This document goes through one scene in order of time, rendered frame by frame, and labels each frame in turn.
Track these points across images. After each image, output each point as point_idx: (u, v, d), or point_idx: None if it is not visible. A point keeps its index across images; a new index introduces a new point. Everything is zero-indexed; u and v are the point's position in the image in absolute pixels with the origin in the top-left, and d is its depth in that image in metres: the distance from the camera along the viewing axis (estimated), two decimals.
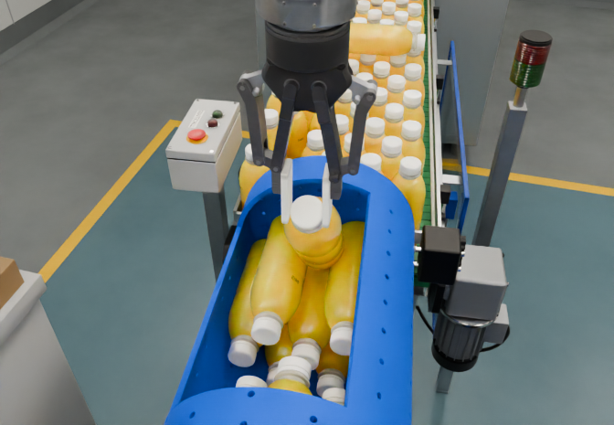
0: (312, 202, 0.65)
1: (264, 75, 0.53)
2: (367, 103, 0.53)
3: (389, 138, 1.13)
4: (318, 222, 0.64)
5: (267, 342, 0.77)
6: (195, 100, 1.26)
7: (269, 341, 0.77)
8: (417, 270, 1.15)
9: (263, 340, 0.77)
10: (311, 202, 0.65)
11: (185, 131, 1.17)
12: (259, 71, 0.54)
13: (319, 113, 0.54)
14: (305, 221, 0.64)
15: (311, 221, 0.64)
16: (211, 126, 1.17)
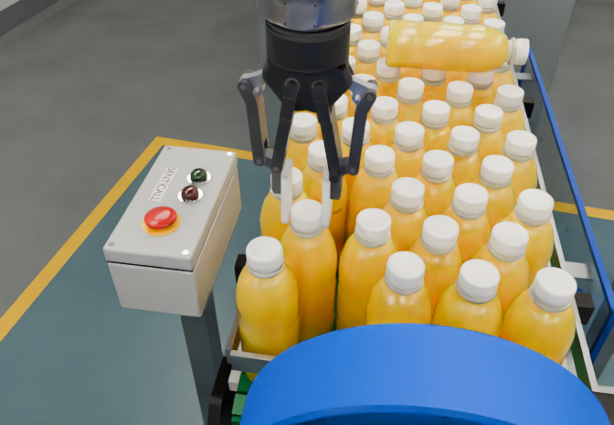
0: (312, 204, 0.65)
1: (264, 75, 0.53)
2: (367, 103, 0.53)
3: (503, 227, 0.63)
4: (318, 217, 0.64)
5: None
6: (164, 149, 0.76)
7: None
8: None
9: None
10: (312, 204, 0.65)
11: (141, 207, 0.67)
12: (259, 71, 0.54)
13: (319, 113, 0.54)
14: (305, 217, 0.64)
15: (311, 217, 0.64)
16: (187, 199, 0.68)
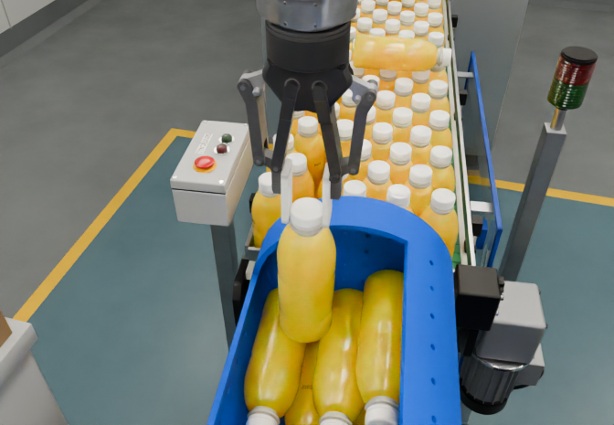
0: (299, 155, 1.04)
1: (265, 75, 0.53)
2: (367, 103, 0.53)
3: (418, 166, 1.02)
4: (302, 163, 1.03)
5: (307, 216, 0.64)
6: (203, 122, 1.15)
7: (311, 215, 0.64)
8: None
9: (303, 213, 0.64)
10: (299, 155, 1.04)
11: (191, 157, 1.06)
12: (259, 71, 0.54)
13: (319, 113, 0.54)
14: (294, 162, 1.03)
15: (298, 162, 1.03)
16: (220, 152, 1.06)
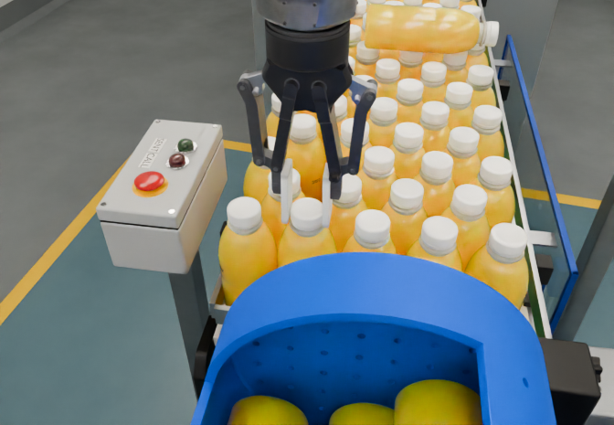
0: None
1: (264, 75, 0.53)
2: (367, 103, 0.53)
3: (465, 188, 0.68)
4: (293, 182, 0.69)
5: (307, 216, 0.64)
6: (154, 122, 0.82)
7: (311, 215, 0.64)
8: None
9: (303, 213, 0.64)
10: None
11: (132, 173, 0.73)
12: (259, 71, 0.54)
13: (319, 113, 0.54)
14: None
15: None
16: (174, 165, 0.73)
